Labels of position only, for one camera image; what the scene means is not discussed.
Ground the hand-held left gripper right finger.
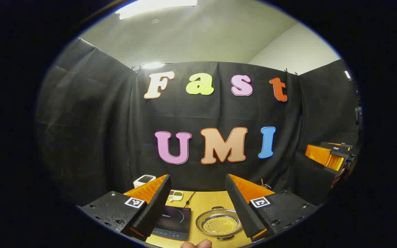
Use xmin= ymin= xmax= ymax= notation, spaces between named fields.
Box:
xmin=225 ymin=174 xmax=318 ymax=242

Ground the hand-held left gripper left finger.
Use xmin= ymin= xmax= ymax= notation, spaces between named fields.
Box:
xmin=81 ymin=174 xmax=172 ymax=241

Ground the black induction cooktop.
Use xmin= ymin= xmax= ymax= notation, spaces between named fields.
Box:
xmin=151 ymin=205 xmax=192 ymax=241

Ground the steel pot with black handles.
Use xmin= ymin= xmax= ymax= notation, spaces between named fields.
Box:
xmin=195 ymin=206 xmax=243 ymax=240

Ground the white divided dish with beans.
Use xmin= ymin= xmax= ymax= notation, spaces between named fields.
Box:
xmin=167 ymin=190 xmax=184 ymax=202

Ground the pile of yellow beans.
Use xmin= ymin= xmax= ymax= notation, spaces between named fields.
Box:
xmin=202 ymin=216 xmax=238 ymax=236

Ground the white toaster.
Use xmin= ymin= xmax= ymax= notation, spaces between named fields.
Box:
xmin=133 ymin=175 xmax=156 ymax=188

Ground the black backdrop cloth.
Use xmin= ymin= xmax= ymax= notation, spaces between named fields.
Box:
xmin=37 ymin=37 xmax=361 ymax=207

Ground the black power cable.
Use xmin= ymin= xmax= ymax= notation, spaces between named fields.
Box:
xmin=184 ymin=191 xmax=196 ymax=208

